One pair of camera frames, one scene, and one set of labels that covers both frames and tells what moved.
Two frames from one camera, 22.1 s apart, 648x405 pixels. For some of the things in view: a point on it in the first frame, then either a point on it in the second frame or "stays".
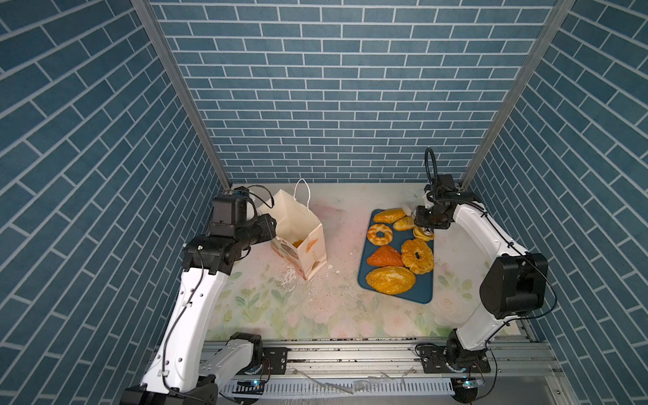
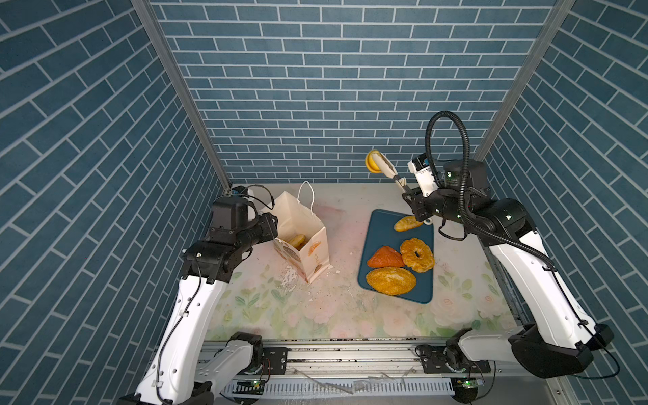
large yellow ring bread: x=419 y=266 stays
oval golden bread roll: x=389 y=216 -> x=298 y=240
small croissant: x=419 y=233 -> x=371 y=163
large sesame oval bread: x=391 y=280 stays
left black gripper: x=267 y=229 stays
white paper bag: x=299 y=241 stays
